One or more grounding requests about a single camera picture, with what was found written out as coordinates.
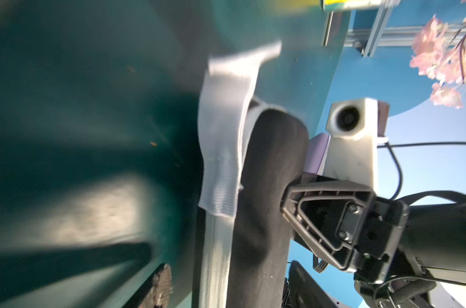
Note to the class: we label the rear aluminium frame bar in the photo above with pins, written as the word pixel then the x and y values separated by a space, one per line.
pixel 400 36

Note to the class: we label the pink cherry blossom tree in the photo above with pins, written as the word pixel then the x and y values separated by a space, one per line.
pixel 443 60

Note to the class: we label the black zippered umbrella sleeve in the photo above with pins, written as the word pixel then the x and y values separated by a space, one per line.
pixel 252 151

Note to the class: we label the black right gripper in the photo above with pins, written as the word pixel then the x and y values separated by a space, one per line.
pixel 429 266

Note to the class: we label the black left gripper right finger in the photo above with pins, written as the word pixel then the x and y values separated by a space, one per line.
pixel 301 290

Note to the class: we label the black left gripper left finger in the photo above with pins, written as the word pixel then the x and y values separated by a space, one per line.
pixel 156 291

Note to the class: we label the right aluminium frame post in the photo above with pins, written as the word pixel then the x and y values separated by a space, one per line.
pixel 381 20

